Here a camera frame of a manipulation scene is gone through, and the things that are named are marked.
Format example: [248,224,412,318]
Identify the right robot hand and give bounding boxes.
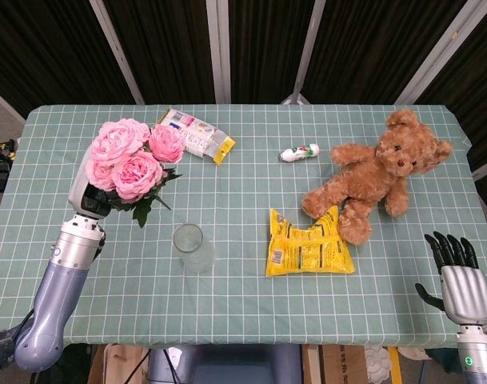
[414,231,487,326]

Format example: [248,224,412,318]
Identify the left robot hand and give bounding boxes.
[68,158,113,219]

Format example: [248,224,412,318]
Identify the pink artificial flower bouquet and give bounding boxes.
[84,118,187,230]

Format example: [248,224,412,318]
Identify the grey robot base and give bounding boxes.
[146,342,304,384]

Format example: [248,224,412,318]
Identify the clear glass cup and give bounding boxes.
[171,223,217,274]

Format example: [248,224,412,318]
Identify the green checkered tablecloth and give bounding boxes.
[0,104,487,349]

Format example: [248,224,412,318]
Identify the white yellow snack package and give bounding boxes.
[157,107,237,166]

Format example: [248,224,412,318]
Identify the brown cardboard box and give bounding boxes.
[301,343,367,384]

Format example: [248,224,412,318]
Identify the brown teddy bear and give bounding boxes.
[301,108,454,246]

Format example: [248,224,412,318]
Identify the light wooden board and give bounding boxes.
[86,342,150,384]

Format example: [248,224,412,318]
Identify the yellow snack bag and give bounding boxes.
[265,205,357,278]

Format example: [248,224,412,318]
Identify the small white plastic bottle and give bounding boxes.
[279,142,321,164]

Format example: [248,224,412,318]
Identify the grey metal frame post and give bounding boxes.
[395,0,487,106]
[206,0,232,105]
[89,0,146,106]
[281,0,327,106]

